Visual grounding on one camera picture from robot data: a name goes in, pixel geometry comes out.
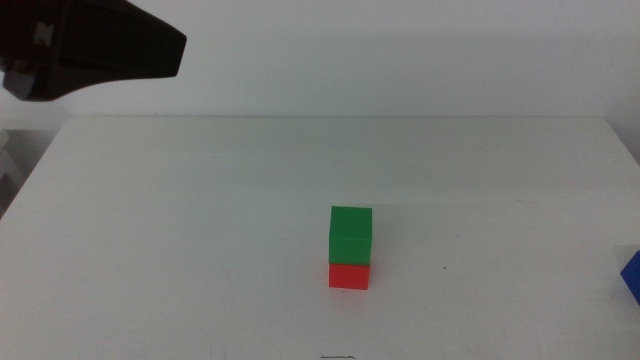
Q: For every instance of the green cube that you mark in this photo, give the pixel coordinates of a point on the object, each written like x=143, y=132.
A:
x=350, y=235

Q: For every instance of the red cube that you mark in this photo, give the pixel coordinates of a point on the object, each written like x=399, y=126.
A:
x=349, y=276

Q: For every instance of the blue cube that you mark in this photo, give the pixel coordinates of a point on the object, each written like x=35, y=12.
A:
x=633, y=277

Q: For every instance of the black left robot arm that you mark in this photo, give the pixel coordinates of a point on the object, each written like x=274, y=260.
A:
x=100, y=45

